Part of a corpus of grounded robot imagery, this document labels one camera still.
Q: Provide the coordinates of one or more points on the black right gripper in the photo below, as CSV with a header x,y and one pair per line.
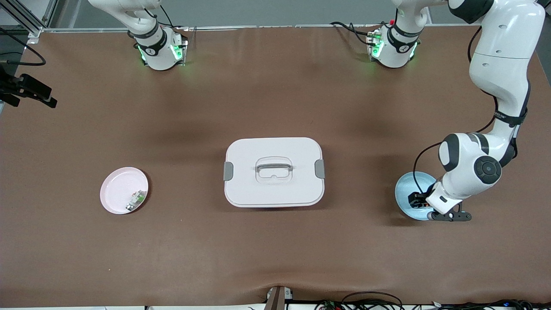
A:
x,y
26,87

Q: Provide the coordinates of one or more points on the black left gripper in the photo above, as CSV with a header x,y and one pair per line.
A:
x,y
418,199

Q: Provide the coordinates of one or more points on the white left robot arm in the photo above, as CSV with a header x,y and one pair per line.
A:
x,y
499,56

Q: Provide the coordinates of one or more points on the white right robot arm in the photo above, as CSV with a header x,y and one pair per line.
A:
x,y
157,51

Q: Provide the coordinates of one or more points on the light blue plate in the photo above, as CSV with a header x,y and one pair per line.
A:
x,y
404,189

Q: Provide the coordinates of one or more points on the grey box latch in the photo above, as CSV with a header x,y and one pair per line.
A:
x,y
228,171
320,168

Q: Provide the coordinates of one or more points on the pink plate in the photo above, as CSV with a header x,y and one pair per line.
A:
x,y
118,185

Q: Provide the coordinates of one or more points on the white storage box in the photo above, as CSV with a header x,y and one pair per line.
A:
x,y
275,191

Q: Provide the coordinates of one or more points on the brown table cover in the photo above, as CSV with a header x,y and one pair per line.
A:
x,y
275,249

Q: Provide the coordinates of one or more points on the aluminium frame corner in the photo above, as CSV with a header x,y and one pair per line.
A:
x,y
35,32

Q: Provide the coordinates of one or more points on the small white bracket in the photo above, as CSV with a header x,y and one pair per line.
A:
x,y
288,293

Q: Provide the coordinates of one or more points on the white green switch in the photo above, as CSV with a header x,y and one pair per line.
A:
x,y
137,199

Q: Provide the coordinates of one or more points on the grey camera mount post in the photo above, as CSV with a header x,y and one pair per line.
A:
x,y
275,301

